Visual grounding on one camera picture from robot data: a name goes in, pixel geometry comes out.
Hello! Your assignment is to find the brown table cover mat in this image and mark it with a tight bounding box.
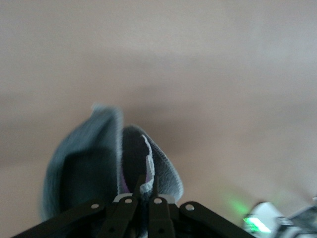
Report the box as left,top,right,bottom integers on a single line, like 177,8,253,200
0,0,317,238

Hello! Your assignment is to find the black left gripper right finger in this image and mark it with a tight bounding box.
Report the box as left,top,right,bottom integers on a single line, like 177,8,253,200
148,176,256,238

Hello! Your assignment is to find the grey and purple towel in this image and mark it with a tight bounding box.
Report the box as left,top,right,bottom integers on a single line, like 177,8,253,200
41,103,184,221

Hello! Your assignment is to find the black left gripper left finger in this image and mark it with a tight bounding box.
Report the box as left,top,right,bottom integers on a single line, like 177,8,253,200
9,175,147,238

